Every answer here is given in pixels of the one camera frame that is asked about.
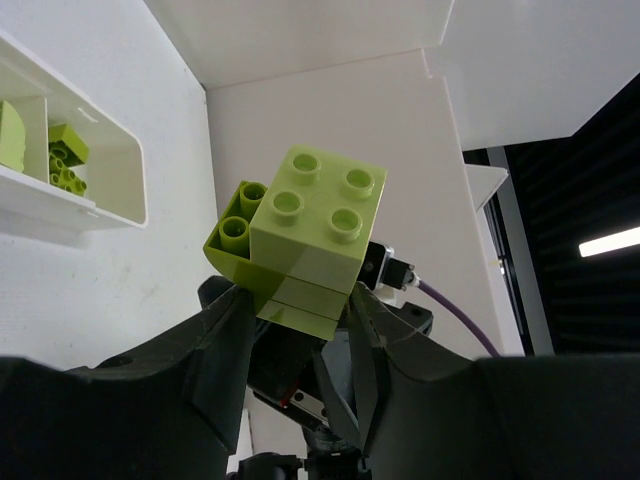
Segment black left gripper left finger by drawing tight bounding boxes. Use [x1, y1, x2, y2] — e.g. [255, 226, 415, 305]
[1, 287, 255, 479]

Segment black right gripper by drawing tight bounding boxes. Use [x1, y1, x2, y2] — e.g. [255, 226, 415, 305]
[197, 274, 434, 480]

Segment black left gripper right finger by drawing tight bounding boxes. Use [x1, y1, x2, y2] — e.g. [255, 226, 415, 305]
[349, 285, 639, 479]

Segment lime green lego brick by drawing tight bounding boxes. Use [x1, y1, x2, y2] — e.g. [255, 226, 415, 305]
[203, 181, 284, 314]

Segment pale green square lego brick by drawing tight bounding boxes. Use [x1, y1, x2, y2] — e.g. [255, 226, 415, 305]
[0, 100, 26, 173]

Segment white three-compartment tray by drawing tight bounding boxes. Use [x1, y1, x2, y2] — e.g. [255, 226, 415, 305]
[1, 33, 148, 232]

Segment ceiling strip light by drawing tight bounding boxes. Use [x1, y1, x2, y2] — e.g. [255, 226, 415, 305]
[578, 227, 640, 258]

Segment small lime lego pieces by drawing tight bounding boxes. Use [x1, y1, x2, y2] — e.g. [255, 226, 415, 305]
[48, 124, 89, 197]

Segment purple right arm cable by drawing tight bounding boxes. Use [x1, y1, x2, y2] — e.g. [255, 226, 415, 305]
[417, 279, 501, 357]

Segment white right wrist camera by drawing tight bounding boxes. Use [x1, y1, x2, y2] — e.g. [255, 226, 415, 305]
[357, 241, 416, 306]

